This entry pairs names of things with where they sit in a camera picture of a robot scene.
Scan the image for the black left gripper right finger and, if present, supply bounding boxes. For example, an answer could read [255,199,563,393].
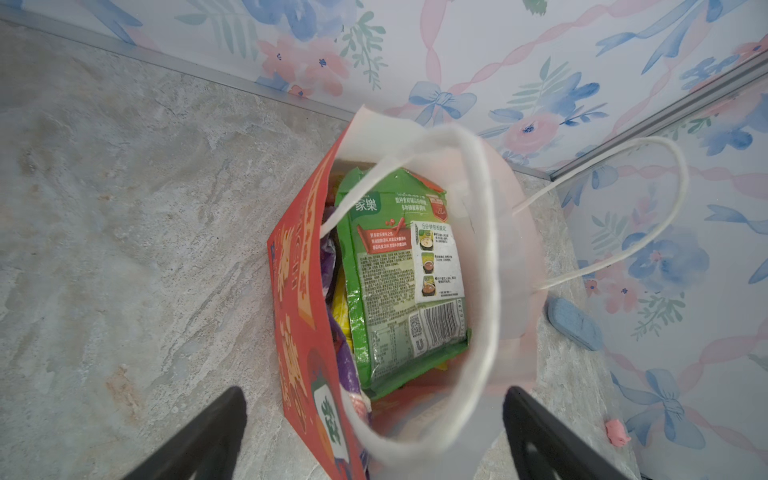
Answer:
[502,386,625,480]

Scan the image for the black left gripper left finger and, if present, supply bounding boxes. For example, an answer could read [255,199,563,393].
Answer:
[126,386,247,479]

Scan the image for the red paper gift bag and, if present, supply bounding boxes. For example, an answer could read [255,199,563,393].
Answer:
[266,106,690,480]

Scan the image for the pink Fox's candy packet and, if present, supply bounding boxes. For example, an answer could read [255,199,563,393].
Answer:
[320,231,372,424]

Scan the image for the yellow snack packet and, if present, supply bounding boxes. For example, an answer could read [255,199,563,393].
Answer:
[331,267,354,350]

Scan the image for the small green packet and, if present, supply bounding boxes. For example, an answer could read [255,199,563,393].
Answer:
[335,169,471,400]

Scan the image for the pink small object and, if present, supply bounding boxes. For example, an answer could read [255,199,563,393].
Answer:
[605,419,631,448]

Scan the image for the blue grey oblong case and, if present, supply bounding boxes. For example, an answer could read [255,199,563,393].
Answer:
[546,296,604,351]

